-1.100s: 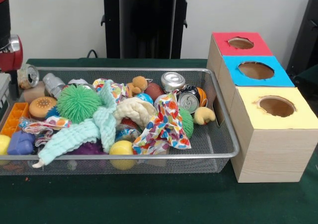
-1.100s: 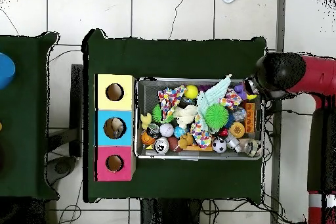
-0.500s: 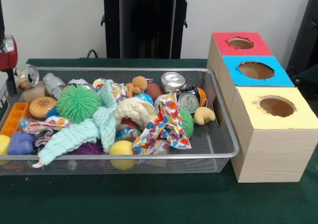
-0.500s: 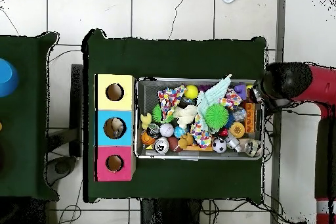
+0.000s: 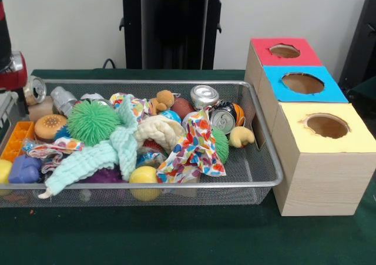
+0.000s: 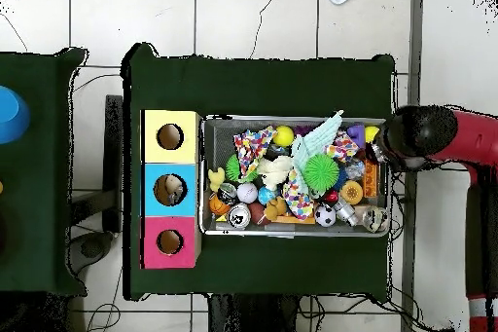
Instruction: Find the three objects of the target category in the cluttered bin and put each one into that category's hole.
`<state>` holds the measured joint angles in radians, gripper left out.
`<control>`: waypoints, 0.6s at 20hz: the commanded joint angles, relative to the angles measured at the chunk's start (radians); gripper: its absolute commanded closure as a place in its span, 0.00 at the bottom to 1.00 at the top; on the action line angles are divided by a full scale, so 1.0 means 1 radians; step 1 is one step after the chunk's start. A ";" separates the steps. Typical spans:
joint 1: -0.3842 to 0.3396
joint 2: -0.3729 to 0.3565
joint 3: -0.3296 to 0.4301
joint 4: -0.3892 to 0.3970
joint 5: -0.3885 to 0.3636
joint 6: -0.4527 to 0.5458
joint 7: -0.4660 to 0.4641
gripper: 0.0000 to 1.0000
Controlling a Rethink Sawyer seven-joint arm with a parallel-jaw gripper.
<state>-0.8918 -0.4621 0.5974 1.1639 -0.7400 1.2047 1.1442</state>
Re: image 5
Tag purple toy block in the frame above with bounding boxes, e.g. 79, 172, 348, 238
8, 155, 42, 184

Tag yellow ball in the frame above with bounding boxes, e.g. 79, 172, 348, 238
0, 160, 13, 184
129, 166, 162, 202

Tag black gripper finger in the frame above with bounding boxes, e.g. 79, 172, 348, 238
18, 88, 29, 122

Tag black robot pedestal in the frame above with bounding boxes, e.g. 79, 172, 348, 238
113, 0, 237, 71

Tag wooden box with three holes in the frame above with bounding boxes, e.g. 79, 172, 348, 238
244, 36, 376, 217

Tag orange plastic grid tray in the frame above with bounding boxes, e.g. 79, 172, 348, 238
0, 120, 35, 163

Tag mint green knitted cloth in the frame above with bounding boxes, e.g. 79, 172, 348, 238
38, 94, 139, 200

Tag dark green tablecloth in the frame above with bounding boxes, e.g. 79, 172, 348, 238
0, 68, 376, 265

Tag large green spiky ball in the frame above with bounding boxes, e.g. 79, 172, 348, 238
66, 99, 122, 146

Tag green covered side table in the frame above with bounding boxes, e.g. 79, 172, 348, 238
348, 76, 376, 104

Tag clear mesh bin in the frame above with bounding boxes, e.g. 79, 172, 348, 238
0, 78, 285, 207

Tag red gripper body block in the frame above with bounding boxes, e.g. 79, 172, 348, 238
0, 51, 28, 91

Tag silver drink can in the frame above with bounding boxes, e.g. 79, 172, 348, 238
190, 85, 221, 109

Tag toy burger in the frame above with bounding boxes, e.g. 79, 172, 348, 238
34, 114, 68, 142

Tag brown plush bear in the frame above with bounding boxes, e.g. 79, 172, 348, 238
150, 90, 176, 113

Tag black looped cable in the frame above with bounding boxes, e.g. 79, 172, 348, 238
101, 58, 127, 71

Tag crushed colourful drink can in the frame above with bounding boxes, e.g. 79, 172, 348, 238
23, 76, 48, 106

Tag colourful dotted cloth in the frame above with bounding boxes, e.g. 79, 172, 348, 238
157, 108, 227, 184

